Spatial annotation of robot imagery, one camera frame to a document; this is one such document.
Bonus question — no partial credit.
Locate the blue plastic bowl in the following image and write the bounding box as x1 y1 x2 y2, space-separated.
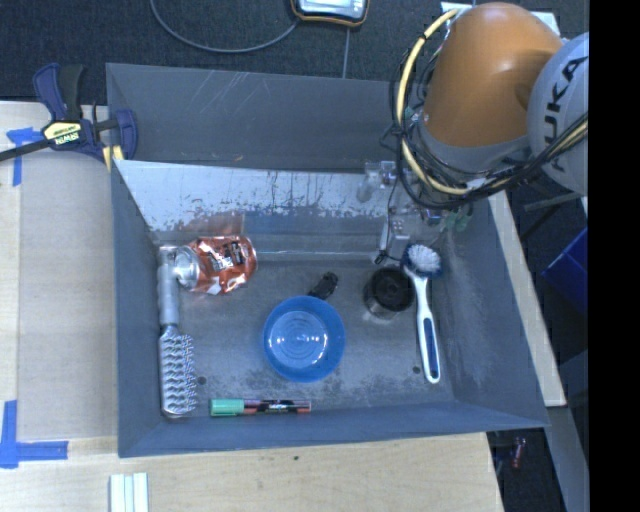
262 294 347 384

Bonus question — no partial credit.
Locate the black marker with green cap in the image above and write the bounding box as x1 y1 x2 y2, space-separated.
208 397 313 418

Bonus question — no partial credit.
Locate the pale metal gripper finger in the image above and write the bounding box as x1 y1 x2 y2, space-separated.
378 218 412 264
356 159 399 204

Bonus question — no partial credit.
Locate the small black clip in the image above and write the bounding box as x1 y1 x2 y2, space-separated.
306 271 340 301

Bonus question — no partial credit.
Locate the grey metal bin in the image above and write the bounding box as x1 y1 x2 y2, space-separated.
105 62 552 459

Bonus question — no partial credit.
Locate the crushed orange drink can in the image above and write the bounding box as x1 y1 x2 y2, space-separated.
172 235 259 296

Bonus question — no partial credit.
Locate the silver hairbrush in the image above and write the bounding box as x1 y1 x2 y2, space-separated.
156 244 199 419

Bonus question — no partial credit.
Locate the white and blue dish brush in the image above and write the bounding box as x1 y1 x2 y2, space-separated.
400 243 444 385

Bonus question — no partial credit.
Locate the black round cup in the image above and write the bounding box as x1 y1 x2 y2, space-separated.
362 266 417 321

